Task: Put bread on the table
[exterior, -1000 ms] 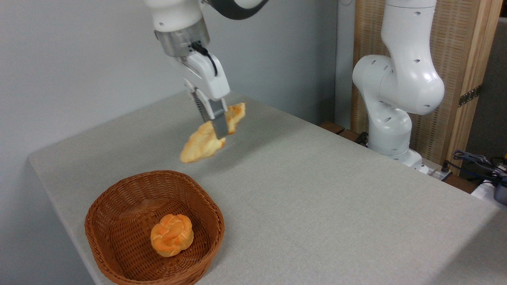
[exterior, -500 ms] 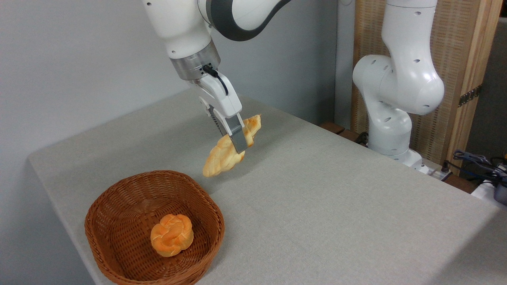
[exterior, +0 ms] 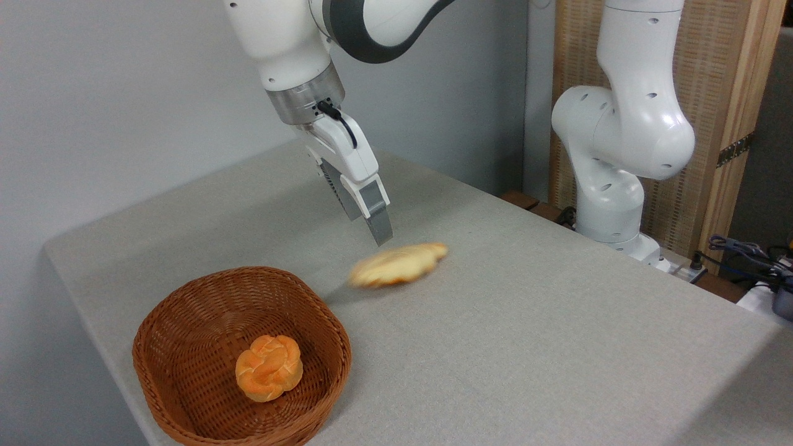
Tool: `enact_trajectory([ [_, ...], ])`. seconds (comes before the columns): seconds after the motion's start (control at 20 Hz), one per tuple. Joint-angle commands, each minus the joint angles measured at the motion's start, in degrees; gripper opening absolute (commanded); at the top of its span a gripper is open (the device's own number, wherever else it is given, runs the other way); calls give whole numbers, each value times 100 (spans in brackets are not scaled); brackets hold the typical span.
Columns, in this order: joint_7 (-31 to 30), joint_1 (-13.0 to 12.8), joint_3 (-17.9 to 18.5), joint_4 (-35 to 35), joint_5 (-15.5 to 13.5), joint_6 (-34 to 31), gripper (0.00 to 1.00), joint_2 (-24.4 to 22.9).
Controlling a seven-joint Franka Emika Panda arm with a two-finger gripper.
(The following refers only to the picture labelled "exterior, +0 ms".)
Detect metal screen hinge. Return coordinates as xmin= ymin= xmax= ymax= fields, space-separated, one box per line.
xmin=717 ymin=132 xmax=755 ymax=168

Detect round orange knotted bread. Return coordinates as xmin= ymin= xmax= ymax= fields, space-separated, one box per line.
xmin=235 ymin=334 xmax=304 ymax=403

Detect dark grey partition panel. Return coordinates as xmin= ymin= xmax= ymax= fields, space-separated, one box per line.
xmin=726 ymin=28 xmax=793 ymax=255

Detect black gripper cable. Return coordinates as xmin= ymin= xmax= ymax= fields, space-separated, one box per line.
xmin=317 ymin=100 xmax=359 ymax=150

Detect brown wooden board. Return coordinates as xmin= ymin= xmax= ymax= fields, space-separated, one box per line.
xmin=501 ymin=190 xmax=577 ymax=230

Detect woven wooden screen panel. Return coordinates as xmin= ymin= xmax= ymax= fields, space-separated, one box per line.
xmin=551 ymin=0 xmax=787 ymax=273

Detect long braided bread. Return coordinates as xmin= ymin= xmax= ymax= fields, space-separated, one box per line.
xmin=348 ymin=242 xmax=449 ymax=289

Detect bundle of dark cables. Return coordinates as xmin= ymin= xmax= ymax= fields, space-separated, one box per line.
xmin=708 ymin=234 xmax=793 ymax=292

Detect brown wicker basket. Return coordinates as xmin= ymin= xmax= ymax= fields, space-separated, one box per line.
xmin=132 ymin=266 xmax=353 ymax=446

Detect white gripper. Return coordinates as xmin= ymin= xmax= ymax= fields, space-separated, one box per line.
xmin=296 ymin=111 xmax=395 ymax=247

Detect grey tablecloth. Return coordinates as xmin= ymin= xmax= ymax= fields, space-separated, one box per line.
xmin=43 ymin=136 xmax=793 ymax=446

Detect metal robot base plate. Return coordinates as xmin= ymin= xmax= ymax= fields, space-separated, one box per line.
xmin=657 ymin=248 xmax=708 ymax=284

